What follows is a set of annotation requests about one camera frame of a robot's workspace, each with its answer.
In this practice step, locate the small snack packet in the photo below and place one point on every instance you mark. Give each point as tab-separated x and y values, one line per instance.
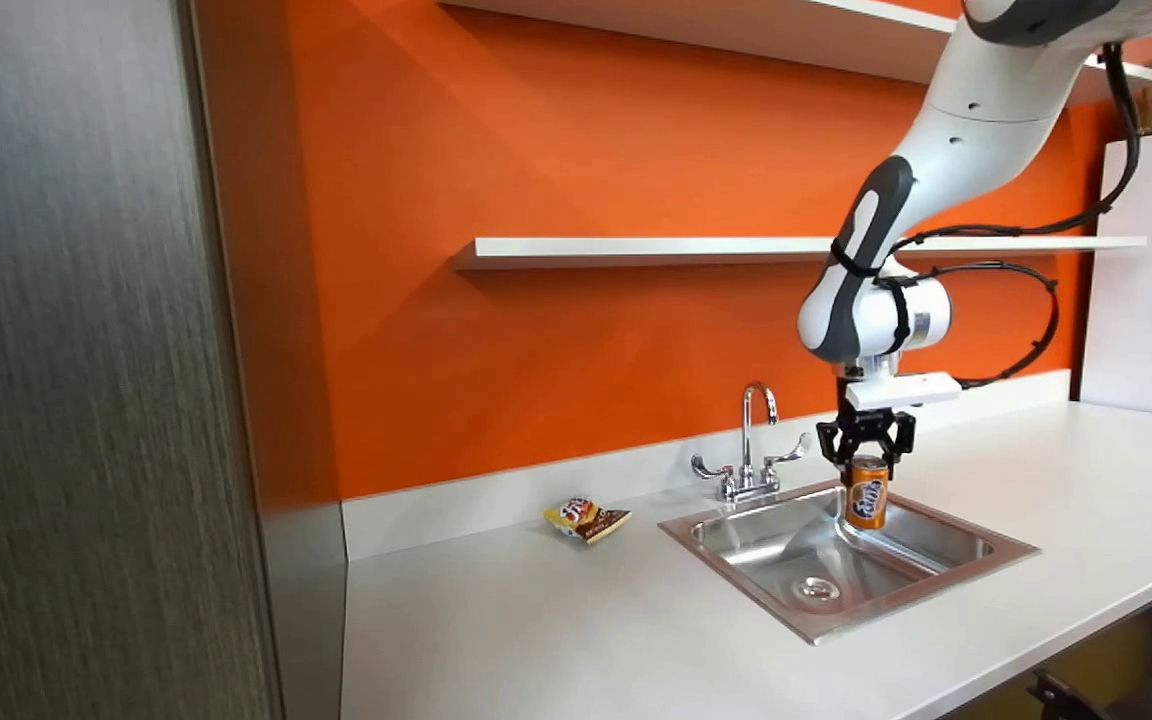
585	521

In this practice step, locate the upper white wall shelf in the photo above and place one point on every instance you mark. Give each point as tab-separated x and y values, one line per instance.
868	37

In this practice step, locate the white wall shelf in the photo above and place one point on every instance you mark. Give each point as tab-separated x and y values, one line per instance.
739	249
868	37

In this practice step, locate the chrome faucet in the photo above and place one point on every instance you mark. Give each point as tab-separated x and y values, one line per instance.
760	449

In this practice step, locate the grey tall cabinet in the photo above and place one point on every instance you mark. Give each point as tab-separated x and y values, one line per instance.
170	526

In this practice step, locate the stainless steel sink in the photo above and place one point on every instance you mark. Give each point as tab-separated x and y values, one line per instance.
815	574

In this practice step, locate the orange soda can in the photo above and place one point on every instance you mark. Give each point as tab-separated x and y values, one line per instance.
865	502

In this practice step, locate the lower white wall shelf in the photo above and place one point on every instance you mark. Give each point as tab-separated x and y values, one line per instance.
739	249

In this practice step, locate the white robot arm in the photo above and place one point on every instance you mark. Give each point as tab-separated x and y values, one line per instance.
997	91

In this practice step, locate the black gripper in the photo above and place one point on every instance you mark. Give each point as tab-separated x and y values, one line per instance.
888	435

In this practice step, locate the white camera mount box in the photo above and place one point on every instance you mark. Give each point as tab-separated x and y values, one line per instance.
900	389

